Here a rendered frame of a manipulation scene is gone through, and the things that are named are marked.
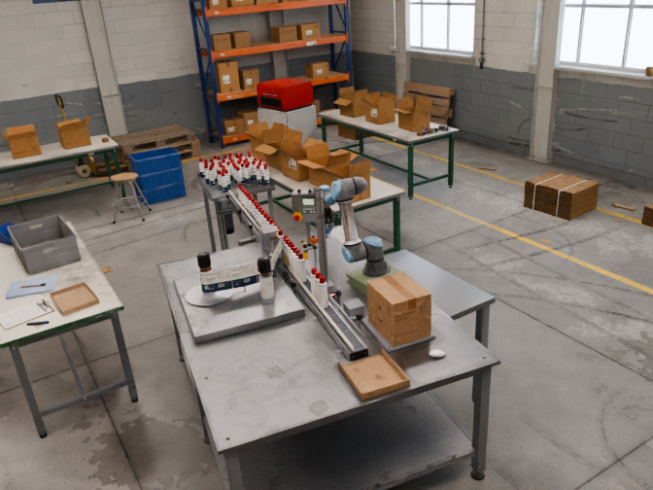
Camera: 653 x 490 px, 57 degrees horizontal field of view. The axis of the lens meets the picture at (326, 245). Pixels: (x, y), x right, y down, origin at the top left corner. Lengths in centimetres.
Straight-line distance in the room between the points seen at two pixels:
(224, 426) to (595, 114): 696
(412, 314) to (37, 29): 852
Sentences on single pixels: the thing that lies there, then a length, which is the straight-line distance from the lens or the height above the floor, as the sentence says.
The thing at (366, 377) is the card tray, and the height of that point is 83.
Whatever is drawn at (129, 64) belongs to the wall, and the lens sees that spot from 1097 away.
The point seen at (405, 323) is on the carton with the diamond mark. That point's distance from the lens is 328.
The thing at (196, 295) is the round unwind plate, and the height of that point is 89.
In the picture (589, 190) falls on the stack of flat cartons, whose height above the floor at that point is 27.
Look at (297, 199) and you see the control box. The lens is 377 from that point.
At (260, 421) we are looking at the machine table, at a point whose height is 83.
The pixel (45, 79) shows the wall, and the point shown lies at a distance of 1075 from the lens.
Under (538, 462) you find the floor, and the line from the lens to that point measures 400.
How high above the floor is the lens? 274
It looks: 25 degrees down
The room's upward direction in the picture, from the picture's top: 4 degrees counter-clockwise
